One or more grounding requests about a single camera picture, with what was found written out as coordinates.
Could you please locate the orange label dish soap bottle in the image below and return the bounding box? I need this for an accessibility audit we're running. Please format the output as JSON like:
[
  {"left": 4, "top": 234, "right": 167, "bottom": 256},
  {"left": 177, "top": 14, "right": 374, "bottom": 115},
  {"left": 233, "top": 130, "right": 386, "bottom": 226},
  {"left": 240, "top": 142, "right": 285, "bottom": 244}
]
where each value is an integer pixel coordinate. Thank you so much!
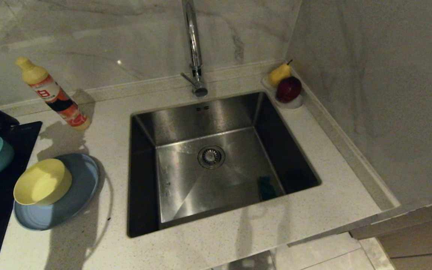
[{"left": 15, "top": 57, "right": 91, "bottom": 131}]

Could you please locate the yellow bowl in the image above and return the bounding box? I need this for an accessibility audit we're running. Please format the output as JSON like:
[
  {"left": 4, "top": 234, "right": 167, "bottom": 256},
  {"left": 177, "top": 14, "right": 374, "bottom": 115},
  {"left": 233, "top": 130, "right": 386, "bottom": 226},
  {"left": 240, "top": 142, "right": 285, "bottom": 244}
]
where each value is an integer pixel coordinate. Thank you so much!
[{"left": 13, "top": 158, "right": 73, "bottom": 207}]

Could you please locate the grey blue plate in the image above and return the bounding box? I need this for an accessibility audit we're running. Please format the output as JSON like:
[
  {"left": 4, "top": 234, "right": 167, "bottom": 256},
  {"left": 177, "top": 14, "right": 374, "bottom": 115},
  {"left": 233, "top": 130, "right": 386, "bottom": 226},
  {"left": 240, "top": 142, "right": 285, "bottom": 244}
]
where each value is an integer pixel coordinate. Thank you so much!
[{"left": 13, "top": 153, "right": 99, "bottom": 231}]

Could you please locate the yellow green sponge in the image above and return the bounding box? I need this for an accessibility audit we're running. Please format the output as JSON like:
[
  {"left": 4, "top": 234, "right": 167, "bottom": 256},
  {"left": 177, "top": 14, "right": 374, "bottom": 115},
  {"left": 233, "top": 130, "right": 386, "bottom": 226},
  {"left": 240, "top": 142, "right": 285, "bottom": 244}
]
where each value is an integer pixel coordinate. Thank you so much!
[{"left": 258, "top": 175, "right": 276, "bottom": 201}]

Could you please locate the stainless steel sink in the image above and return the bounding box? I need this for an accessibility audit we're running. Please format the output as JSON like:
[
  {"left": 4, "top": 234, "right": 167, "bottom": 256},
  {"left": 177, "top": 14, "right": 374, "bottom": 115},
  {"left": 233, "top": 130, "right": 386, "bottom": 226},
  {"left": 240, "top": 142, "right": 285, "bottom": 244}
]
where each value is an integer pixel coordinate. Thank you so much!
[{"left": 127, "top": 91, "right": 321, "bottom": 238}]

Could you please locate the chrome faucet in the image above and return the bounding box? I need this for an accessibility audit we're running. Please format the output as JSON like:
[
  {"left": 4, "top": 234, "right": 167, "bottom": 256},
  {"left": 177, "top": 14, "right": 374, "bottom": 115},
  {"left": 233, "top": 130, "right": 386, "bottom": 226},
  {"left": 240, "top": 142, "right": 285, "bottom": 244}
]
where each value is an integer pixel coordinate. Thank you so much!
[{"left": 180, "top": 0, "right": 209, "bottom": 98}]

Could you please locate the round metal drain strainer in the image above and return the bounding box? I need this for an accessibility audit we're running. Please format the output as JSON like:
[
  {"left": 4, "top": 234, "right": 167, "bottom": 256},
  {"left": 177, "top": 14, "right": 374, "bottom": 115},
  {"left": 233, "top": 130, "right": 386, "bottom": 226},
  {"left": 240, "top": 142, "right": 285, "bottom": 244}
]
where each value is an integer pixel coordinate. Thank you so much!
[{"left": 197, "top": 145, "right": 226, "bottom": 169}]

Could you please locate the yellow pear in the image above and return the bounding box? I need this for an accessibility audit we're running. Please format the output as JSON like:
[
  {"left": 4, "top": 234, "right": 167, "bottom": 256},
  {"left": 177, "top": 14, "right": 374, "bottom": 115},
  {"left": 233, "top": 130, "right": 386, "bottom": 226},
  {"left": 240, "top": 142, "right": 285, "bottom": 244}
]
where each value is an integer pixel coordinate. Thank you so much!
[{"left": 268, "top": 59, "right": 293, "bottom": 87}]

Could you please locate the dark red apple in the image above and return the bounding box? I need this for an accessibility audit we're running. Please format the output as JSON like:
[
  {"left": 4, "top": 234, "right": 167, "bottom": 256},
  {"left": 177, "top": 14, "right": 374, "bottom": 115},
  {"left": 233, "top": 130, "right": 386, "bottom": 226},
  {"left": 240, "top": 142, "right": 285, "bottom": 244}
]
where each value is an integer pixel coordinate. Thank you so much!
[{"left": 275, "top": 76, "right": 303, "bottom": 104}]

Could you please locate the small white dish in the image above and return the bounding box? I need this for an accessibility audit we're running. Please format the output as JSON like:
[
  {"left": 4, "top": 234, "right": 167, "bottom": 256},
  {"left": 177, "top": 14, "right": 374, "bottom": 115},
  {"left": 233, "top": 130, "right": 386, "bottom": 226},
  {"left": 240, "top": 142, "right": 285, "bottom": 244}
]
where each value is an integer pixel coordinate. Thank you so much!
[{"left": 262, "top": 74, "right": 305, "bottom": 110}]

